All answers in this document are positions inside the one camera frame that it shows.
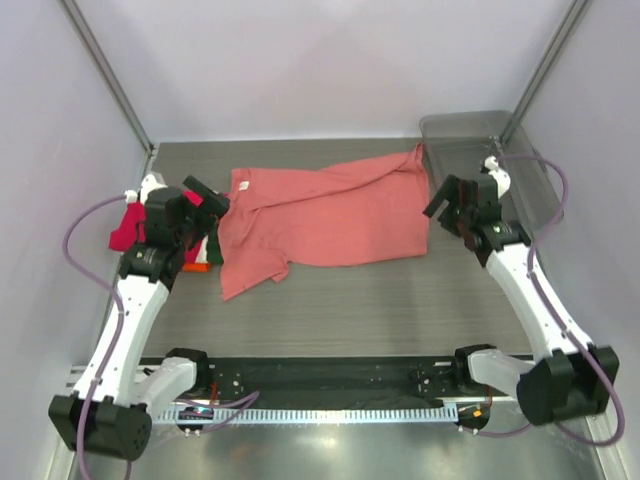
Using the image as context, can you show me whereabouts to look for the salmon pink t shirt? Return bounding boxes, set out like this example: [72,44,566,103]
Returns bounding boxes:
[218,144,429,301]

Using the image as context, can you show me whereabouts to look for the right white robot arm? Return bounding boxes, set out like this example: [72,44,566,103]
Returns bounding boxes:
[424,173,620,426]

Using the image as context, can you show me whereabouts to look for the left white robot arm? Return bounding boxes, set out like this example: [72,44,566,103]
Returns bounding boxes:
[48,172,230,462]

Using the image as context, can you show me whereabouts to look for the green folded t shirt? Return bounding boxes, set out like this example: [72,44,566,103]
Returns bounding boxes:
[206,222,224,266]

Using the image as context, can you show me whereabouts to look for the magenta folded t shirt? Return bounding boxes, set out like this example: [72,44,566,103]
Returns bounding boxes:
[108,190,206,264]

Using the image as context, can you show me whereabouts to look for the clear plastic bin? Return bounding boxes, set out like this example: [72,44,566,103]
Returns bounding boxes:
[419,110,560,237]

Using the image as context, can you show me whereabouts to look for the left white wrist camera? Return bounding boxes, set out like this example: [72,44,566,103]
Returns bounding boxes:
[124,172,167,204]

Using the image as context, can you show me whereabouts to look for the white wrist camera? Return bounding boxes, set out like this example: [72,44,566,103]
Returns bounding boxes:
[124,172,167,204]
[481,156,511,199]

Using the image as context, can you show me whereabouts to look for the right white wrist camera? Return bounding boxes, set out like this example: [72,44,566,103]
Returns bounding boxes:
[481,156,511,199]

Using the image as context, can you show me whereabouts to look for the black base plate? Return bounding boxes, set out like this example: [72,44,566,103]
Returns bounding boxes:
[169,355,521,407]

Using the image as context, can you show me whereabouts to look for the slotted white cable duct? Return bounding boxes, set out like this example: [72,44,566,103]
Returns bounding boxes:
[153,404,458,426]

